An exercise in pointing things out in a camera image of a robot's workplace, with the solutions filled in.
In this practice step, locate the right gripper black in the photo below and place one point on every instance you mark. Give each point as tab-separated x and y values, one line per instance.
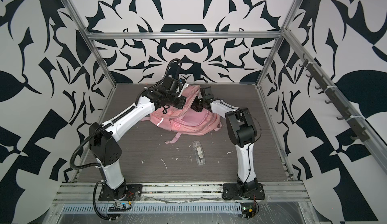
193	105

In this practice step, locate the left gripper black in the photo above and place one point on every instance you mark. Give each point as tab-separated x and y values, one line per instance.
182	100

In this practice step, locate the pink student backpack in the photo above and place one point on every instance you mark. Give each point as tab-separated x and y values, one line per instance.
186	121

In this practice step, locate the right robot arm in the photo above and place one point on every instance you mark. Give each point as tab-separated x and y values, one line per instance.
242	133

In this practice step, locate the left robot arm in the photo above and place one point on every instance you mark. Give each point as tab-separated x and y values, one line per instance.
103	140

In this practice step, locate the clear plastic eraser case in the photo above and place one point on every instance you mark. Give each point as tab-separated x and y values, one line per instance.
199	153

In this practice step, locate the right circuit board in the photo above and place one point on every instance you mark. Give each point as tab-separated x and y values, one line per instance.
249	211

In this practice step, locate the circuit board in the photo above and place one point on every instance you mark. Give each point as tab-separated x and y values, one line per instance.
120	207
249	211

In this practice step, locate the left circuit board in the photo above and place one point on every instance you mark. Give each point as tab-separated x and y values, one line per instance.
120	207

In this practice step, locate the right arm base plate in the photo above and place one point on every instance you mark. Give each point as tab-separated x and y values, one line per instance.
236	191

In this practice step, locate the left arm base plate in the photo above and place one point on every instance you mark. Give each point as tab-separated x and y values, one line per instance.
121	192

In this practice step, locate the aluminium frame rail front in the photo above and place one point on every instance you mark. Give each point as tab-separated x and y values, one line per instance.
185	192

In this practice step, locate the wall hook rail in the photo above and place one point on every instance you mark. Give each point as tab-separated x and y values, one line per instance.
347	113

